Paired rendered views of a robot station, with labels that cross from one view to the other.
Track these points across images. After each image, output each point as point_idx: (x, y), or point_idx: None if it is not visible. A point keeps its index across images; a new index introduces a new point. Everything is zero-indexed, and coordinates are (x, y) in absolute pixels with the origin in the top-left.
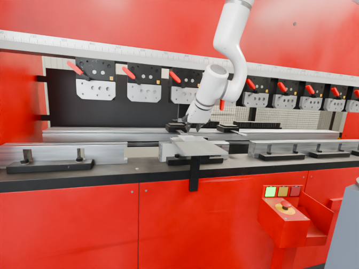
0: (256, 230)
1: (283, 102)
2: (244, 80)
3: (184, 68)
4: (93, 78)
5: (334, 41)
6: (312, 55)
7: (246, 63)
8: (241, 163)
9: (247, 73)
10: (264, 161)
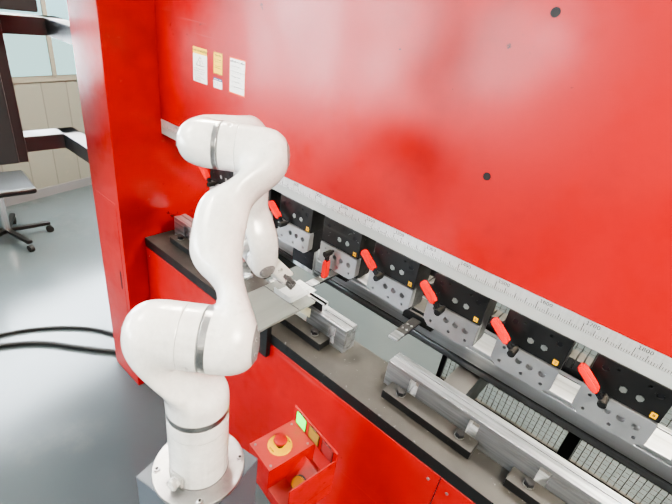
0: (340, 481)
1: (444, 323)
2: (254, 259)
3: (292, 200)
4: (219, 183)
5: (626, 250)
6: (534, 259)
7: (252, 241)
8: (337, 370)
9: (257, 253)
10: (376, 396)
